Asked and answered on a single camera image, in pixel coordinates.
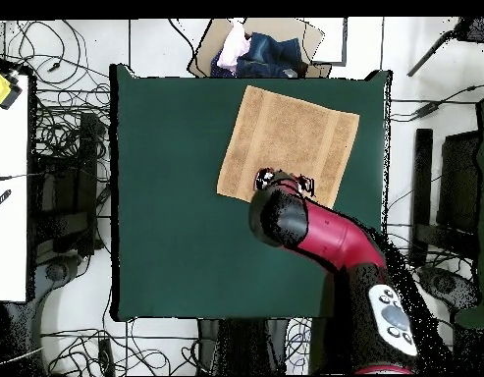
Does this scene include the tan terry towel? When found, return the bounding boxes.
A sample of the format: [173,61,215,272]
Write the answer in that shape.
[216,84,360,209]

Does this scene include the dark green table cloth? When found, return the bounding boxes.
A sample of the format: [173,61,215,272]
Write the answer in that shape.
[109,64,392,323]

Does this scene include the blue denim jeans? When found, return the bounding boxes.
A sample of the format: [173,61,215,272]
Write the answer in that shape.
[209,31,309,79]

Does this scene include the brown cardboard box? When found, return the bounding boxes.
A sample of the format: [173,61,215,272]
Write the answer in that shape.
[187,17,333,79]

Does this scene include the pale pink garment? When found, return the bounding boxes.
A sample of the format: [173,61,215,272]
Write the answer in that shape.
[216,19,252,74]

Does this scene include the black tripod stand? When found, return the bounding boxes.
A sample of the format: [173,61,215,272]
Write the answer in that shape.
[406,16,484,78]

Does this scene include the black power strip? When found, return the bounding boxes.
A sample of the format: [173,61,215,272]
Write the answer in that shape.
[97,337,115,374]

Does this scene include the white side table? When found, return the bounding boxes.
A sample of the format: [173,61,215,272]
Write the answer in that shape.
[0,74,30,302]

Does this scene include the yellow emergency stop button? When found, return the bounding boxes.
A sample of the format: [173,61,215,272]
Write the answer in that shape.
[0,70,24,110]

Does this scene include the black chair frame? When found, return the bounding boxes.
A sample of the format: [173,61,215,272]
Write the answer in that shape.
[28,111,111,256]
[409,127,482,268]

